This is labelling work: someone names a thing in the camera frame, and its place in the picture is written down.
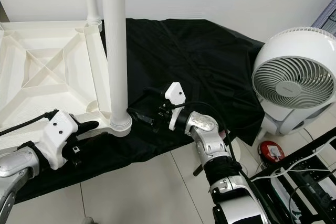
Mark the red black round device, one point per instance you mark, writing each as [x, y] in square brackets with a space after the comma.
[271, 151]

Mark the black table cloth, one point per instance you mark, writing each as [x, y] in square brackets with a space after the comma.
[189, 56]

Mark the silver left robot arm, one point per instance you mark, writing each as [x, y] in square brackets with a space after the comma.
[16, 177]

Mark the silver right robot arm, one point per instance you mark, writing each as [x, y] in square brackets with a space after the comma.
[210, 145]

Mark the white plastic table top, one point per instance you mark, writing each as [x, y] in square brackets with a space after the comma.
[42, 72]

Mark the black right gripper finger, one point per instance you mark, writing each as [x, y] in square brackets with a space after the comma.
[140, 117]
[154, 93]

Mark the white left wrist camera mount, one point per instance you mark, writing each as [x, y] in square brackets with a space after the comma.
[60, 135]

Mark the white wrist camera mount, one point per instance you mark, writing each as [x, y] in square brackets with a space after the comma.
[60, 135]
[173, 95]

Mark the purple striped cloth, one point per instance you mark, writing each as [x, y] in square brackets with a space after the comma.
[326, 11]

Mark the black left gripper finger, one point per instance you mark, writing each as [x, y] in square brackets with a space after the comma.
[87, 126]

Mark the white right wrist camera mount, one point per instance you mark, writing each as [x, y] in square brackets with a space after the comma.
[173, 95]

